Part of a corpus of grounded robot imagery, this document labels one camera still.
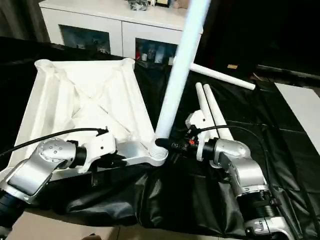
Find black mat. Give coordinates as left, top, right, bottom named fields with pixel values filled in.
left=0, top=36, right=320, bottom=240

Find white plastic table leg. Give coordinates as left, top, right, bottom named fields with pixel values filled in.
left=169, top=57, right=256, bottom=91
left=203, top=83, right=234, bottom=142
left=152, top=0, right=211, bottom=152
left=194, top=82, right=222, bottom=142

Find grey curtain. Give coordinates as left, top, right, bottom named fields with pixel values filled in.
left=0, top=0, right=51, bottom=43

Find shiny silver ornament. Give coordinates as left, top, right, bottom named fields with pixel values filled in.
left=127, top=0, right=151, bottom=12

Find white sideboard with glass doors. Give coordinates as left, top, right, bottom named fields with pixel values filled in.
left=39, top=0, right=204, bottom=64

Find black cabinet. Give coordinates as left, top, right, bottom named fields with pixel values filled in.
left=197, top=0, right=320, bottom=76

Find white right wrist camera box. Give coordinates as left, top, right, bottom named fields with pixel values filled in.
left=185, top=109, right=214, bottom=162

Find white plastic table top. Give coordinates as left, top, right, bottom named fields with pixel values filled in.
left=2, top=57, right=171, bottom=184

